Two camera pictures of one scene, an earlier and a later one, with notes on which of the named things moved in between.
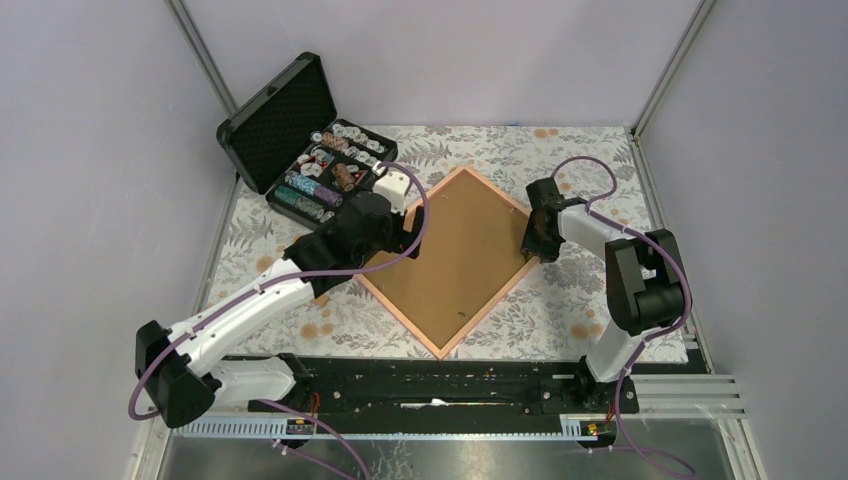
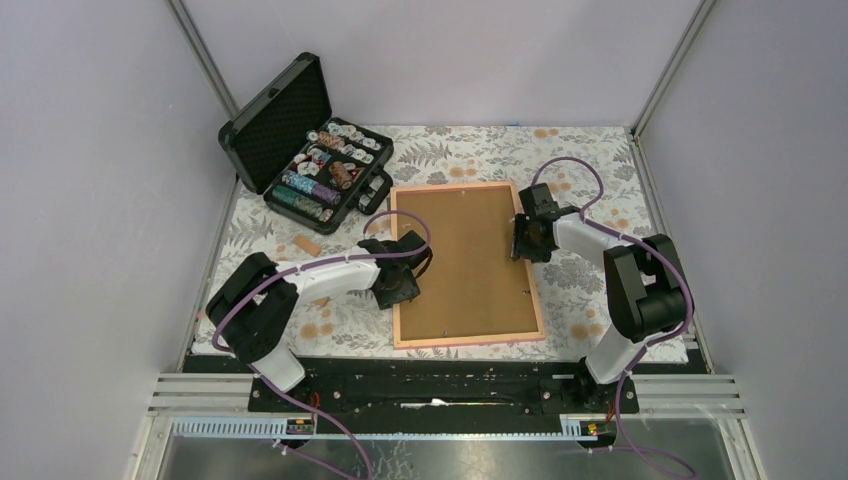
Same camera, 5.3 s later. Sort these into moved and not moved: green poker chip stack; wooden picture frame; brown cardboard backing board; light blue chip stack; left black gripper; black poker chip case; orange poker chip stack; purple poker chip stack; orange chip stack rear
Moved: brown cardboard backing board; left black gripper; wooden picture frame
Not moved: black poker chip case; purple poker chip stack; orange chip stack rear; orange poker chip stack; green poker chip stack; light blue chip stack
